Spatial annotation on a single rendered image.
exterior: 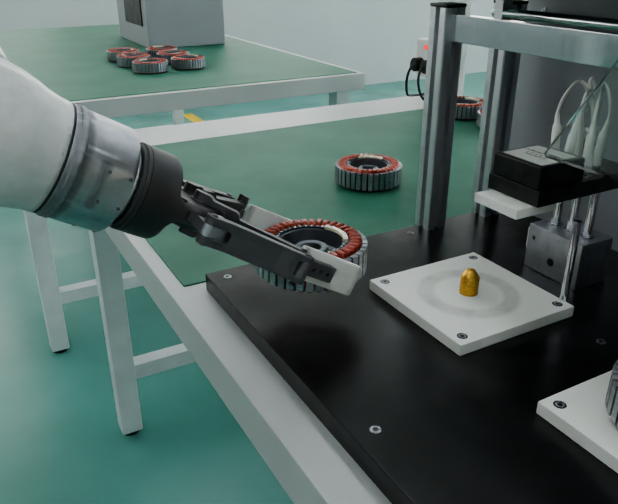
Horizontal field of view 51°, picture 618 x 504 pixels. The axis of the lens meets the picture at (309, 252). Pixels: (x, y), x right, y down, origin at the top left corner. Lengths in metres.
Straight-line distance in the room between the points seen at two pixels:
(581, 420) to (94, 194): 0.41
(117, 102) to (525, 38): 1.31
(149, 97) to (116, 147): 1.37
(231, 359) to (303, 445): 0.14
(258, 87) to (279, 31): 3.56
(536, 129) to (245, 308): 0.48
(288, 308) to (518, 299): 0.24
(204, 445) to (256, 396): 1.10
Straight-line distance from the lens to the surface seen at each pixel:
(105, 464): 1.70
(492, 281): 0.74
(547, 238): 0.78
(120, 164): 0.51
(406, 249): 0.83
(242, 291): 0.72
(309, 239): 0.68
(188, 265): 0.84
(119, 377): 1.65
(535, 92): 0.95
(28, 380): 2.05
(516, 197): 0.70
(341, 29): 5.83
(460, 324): 0.65
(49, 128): 0.50
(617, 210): 0.89
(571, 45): 0.70
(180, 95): 1.91
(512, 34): 0.76
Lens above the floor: 1.11
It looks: 25 degrees down
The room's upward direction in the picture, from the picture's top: straight up
